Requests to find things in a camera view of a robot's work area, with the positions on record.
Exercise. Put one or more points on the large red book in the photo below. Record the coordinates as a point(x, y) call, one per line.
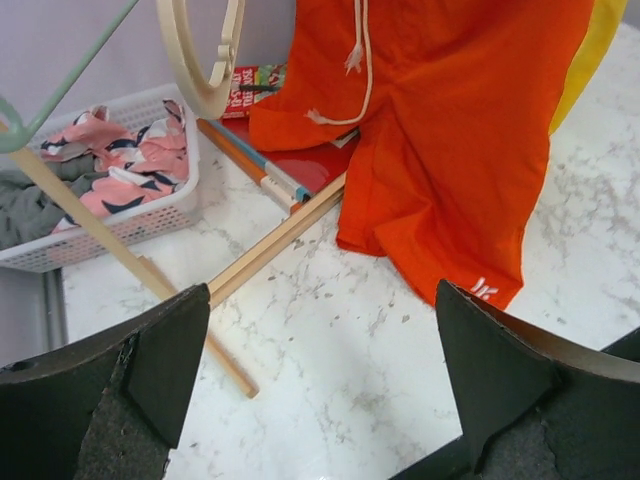
point(303, 172)

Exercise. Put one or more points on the aluminium corner post left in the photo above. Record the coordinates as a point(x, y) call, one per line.
point(55, 309)

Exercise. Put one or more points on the white plastic laundry basket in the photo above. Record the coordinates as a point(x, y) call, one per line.
point(136, 224)

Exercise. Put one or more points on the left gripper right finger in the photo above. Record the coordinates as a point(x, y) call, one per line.
point(534, 405)

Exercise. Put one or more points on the wooden clothes rack frame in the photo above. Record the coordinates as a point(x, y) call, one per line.
point(223, 285)

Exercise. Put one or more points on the pink patterned garment in basket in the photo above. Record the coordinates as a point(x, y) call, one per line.
point(126, 168)

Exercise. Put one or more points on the orange shorts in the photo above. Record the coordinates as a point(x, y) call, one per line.
point(453, 101)

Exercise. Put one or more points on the light wooden hanger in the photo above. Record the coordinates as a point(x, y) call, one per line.
point(205, 94)

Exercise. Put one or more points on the yellow shorts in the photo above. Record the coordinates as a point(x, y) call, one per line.
point(606, 17)

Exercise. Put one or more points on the grey garment in basket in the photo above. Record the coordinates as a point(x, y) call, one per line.
point(27, 212)

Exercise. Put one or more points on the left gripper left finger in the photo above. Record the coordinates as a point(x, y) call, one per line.
point(109, 406)

